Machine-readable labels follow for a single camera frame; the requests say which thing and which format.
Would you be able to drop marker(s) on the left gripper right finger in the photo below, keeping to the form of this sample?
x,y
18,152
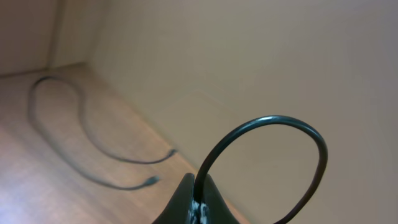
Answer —
x,y
216,211

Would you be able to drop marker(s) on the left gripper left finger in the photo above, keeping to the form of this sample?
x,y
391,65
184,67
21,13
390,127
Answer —
x,y
178,207

